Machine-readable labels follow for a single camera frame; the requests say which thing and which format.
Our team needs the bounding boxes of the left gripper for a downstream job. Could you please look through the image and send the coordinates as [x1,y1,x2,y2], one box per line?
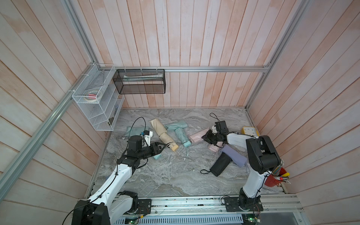
[137,142,167,159]

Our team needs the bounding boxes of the mint green sleeve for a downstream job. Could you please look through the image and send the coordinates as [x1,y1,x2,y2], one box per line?
[164,121,188,131]
[125,127,149,137]

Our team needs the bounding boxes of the mint green umbrella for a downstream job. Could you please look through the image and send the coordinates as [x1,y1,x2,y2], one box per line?
[153,153,162,160]
[175,127,192,148]

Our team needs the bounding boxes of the pink umbrella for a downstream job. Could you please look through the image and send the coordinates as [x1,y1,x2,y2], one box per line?
[189,128,209,144]
[208,142,223,152]

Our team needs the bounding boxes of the beige umbrella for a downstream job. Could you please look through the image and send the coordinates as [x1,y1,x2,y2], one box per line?
[159,133,179,152]

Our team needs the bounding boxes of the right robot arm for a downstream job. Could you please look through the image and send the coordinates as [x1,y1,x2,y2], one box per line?
[201,121,281,212]

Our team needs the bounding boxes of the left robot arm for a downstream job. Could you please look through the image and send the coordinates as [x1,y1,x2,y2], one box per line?
[70,135,169,225]

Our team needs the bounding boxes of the black umbrella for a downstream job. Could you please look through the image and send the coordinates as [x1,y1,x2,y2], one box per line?
[200,159,232,177]

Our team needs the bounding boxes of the yellow alarm clock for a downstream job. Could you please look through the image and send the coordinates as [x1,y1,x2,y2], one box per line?
[241,127,260,137]

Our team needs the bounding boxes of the lavender umbrella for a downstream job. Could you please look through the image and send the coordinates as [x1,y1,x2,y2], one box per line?
[221,145,248,167]

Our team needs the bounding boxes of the black mesh basket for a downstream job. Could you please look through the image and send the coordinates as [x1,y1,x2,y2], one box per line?
[112,69,167,95]

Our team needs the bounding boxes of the tape roll on shelf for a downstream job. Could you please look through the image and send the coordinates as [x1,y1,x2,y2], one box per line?
[84,90,103,103]

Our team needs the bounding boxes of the red pen holder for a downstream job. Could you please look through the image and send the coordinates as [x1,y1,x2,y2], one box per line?
[265,166,290,187]

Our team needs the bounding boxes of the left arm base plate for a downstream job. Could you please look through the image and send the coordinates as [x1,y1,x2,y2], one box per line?
[124,198,152,216]

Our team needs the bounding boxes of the white wire shelf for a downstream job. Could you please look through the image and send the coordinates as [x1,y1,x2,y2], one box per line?
[72,64,124,131]

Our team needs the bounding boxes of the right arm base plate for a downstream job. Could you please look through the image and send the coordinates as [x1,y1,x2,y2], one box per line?
[222,196,263,212]

